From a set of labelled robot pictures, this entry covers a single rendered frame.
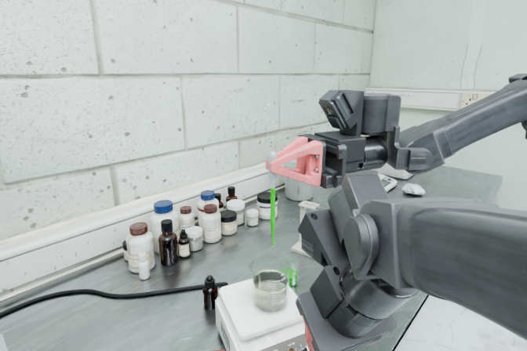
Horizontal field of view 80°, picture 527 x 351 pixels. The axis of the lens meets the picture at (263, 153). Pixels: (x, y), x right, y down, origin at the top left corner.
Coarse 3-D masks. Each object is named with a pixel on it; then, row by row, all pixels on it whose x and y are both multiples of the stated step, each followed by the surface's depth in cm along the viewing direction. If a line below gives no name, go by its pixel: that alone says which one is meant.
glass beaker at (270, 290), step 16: (256, 256) 52; (272, 256) 53; (288, 256) 51; (256, 272) 48; (272, 272) 47; (288, 272) 49; (256, 288) 49; (272, 288) 48; (288, 288) 50; (256, 304) 50; (272, 304) 49; (288, 304) 52
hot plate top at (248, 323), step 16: (224, 288) 55; (240, 288) 55; (224, 304) 52; (240, 304) 52; (240, 320) 48; (256, 320) 48; (272, 320) 48; (288, 320) 48; (240, 336) 46; (256, 336) 46
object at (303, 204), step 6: (300, 204) 82; (306, 204) 81; (312, 204) 82; (318, 204) 81; (300, 210) 83; (300, 216) 84; (300, 222) 84; (300, 234) 85; (300, 240) 85; (294, 246) 84; (300, 246) 84; (300, 252) 82
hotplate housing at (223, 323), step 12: (216, 300) 56; (216, 312) 56; (216, 324) 57; (228, 324) 50; (300, 324) 50; (228, 336) 49; (264, 336) 48; (276, 336) 48; (288, 336) 48; (228, 348) 50; (240, 348) 46; (252, 348) 46; (264, 348) 46
